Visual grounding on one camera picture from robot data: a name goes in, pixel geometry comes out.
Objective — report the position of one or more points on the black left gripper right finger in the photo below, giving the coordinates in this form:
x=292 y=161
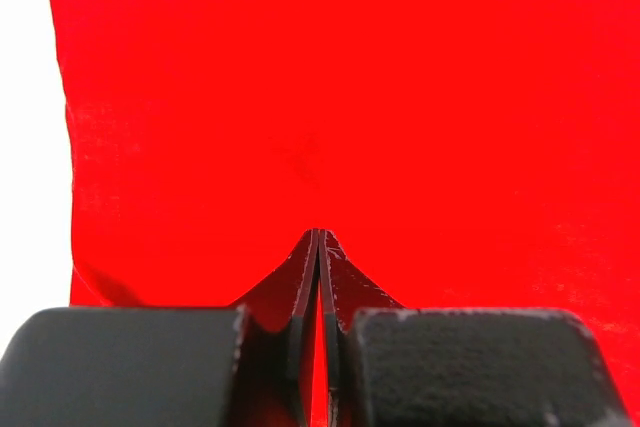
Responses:
x=389 y=365

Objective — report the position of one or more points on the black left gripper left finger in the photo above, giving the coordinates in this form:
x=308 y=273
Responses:
x=247 y=364

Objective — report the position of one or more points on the red t shirt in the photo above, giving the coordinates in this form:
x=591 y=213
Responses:
x=464 y=152

